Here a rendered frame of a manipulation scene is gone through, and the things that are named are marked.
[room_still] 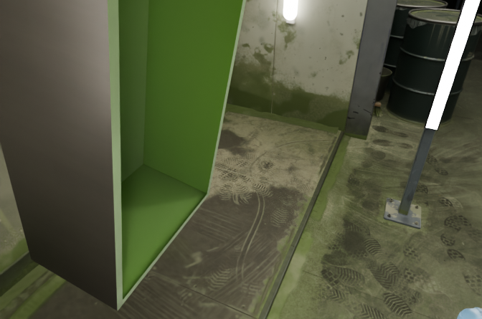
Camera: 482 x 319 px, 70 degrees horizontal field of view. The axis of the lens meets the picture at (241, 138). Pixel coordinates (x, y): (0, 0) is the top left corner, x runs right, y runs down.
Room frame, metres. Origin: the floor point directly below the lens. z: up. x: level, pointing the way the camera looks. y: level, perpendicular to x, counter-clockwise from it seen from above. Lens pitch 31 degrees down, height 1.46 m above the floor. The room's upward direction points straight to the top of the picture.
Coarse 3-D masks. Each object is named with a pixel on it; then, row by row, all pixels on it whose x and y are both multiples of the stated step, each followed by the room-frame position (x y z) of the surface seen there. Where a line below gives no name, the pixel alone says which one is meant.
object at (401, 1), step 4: (400, 0) 3.77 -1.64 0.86; (404, 0) 3.77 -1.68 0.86; (408, 0) 3.76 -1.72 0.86; (412, 0) 3.77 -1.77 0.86; (416, 0) 3.77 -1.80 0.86; (420, 0) 3.76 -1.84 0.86; (424, 0) 3.74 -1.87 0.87; (428, 0) 3.73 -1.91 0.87; (432, 0) 3.71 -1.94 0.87; (404, 4) 3.52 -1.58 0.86; (408, 4) 3.52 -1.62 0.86; (412, 4) 3.51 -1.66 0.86; (416, 4) 3.52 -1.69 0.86; (420, 4) 3.52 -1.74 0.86; (424, 4) 3.51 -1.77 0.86; (428, 4) 3.52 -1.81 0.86; (432, 4) 3.51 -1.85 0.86; (436, 4) 3.53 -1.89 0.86; (440, 4) 3.51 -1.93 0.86; (444, 4) 3.49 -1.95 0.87
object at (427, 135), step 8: (424, 128) 1.57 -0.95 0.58; (424, 136) 1.54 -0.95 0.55; (432, 136) 1.52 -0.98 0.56; (424, 144) 1.53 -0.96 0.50; (424, 152) 1.53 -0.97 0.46; (416, 160) 1.54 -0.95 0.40; (424, 160) 1.52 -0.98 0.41; (416, 168) 1.53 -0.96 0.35; (416, 176) 1.53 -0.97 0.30; (408, 184) 1.54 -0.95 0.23; (416, 184) 1.52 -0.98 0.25; (408, 192) 1.53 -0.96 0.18; (408, 200) 1.53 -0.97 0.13; (400, 208) 1.54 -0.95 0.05; (408, 208) 1.52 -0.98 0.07
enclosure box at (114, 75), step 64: (0, 0) 0.66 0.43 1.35; (64, 0) 0.60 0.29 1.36; (128, 0) 1.16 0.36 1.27; (192, 0) 1.19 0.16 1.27; (0, 64) 0.69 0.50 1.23; (64, 64) 0.61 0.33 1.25; (128, 64) 1.18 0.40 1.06; (192, 64) 1.20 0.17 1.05; (0, 128) 0.72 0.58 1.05; (64, 128) 0.63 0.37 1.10; (128, 128) 1.20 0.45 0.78; (192, 128) 1.21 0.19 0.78; (64, 192) 0.66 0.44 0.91; (128, 192) 1.13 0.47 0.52; (192, 192) 1.18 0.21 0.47; (64, 256) 0.70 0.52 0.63; (128, 256) 0.83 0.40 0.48
